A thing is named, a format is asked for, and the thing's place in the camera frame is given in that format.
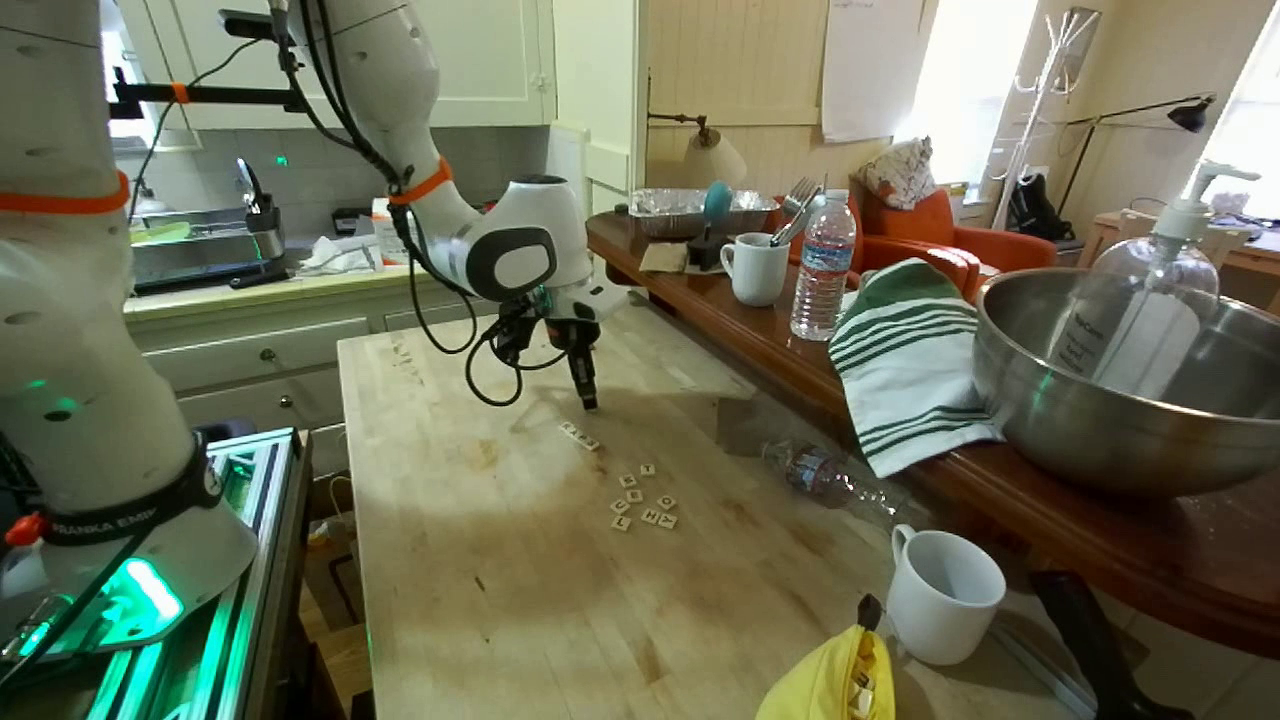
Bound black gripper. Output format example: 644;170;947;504
549;302;599;407

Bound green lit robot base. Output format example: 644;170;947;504
0;427;307;720

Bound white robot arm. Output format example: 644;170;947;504
0;0;605;667

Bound dark wooden side counter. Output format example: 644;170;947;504
587;213;1280;656

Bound white mug with spoon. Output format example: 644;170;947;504
721;233;787;307

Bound clear plastic bottle lying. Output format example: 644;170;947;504
760;438;907;524

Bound upright clear water bottle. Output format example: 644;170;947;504
787;187;858;339

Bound white kitchen cabinet drawers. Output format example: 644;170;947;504
130;269;464;427

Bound green striped white towel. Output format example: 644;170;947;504
829;258;997;478

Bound orange armchair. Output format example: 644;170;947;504
848;185;1057;301

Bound yellow banana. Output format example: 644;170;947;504
758;590;898;720

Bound white mug near bowl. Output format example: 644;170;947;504
889;524;1009;667

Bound large steel mixing bowl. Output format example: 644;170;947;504
971;269;1280;497

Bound clear pump soap bottle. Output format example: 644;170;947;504
1049;159;1244;401

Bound white coat rack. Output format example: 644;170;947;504
987;0;1100;191

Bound black desk lamp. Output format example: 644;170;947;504
1057;92;1212;208

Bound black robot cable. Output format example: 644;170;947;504
266;0;575;410

